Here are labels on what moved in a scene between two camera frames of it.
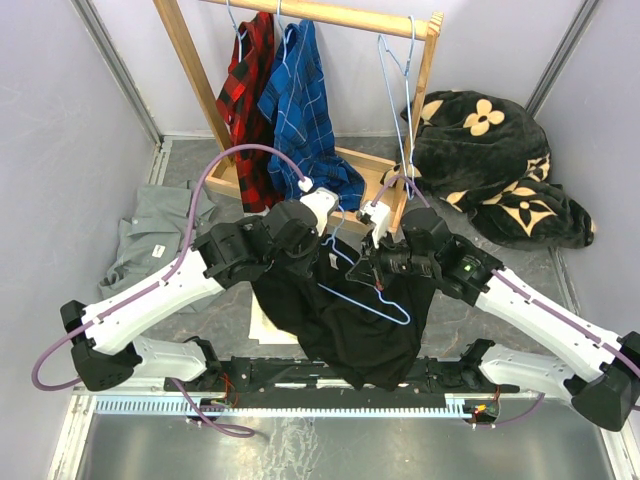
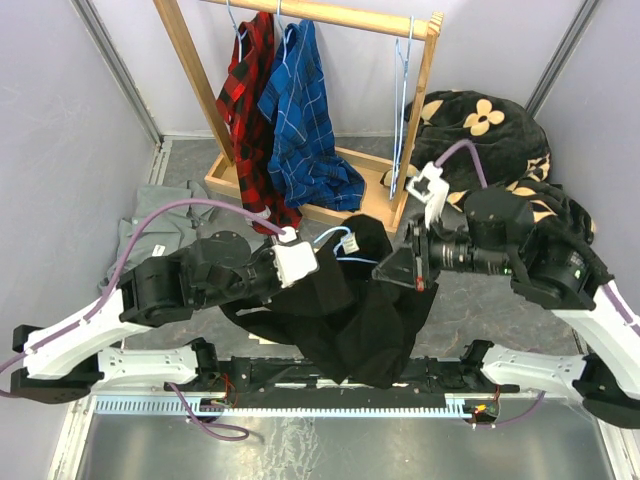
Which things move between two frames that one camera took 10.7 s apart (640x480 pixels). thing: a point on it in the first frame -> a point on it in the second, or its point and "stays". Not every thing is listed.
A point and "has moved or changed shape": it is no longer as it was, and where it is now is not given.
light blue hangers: x=399 y=82 has moved or changed shape
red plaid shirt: x=238 y=107 stays
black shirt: x=370 y=334 has moved or changed shape
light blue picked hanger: x=347 y=277 has moved or changed shape
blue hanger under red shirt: x=240 y=36 stays
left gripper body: x=299 y=261 -> x=260 y=276
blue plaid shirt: x=297 y=99 stays
